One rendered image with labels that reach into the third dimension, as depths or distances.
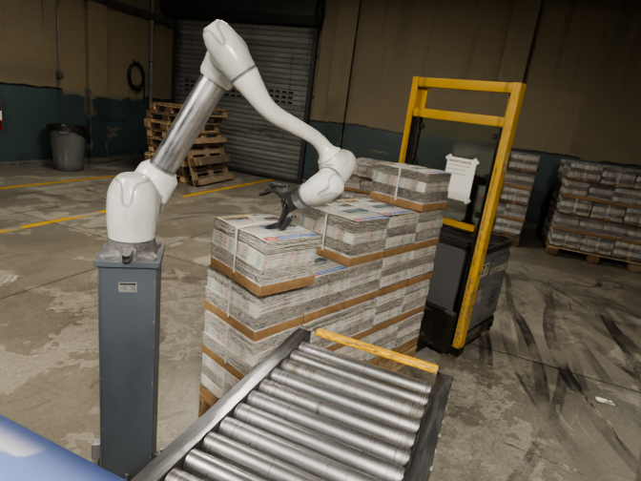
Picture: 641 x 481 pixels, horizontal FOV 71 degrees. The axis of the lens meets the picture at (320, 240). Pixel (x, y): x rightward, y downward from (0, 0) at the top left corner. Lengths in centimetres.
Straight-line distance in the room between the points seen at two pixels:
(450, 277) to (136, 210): 238
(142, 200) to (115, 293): 33
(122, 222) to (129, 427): 79
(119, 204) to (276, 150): 815
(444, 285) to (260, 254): 197
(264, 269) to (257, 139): 821
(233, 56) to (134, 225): 63
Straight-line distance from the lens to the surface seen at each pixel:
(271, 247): 173
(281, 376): 139
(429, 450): 124
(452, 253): 336
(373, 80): 897
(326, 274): 211
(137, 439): 199
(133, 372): 182
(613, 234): 714
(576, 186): 695
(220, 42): 158
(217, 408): 126
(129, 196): 159
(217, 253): 199
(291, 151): 949
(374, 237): 233
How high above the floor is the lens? 156
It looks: 16 degrees down
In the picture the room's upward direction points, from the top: 7 degrees clockwise
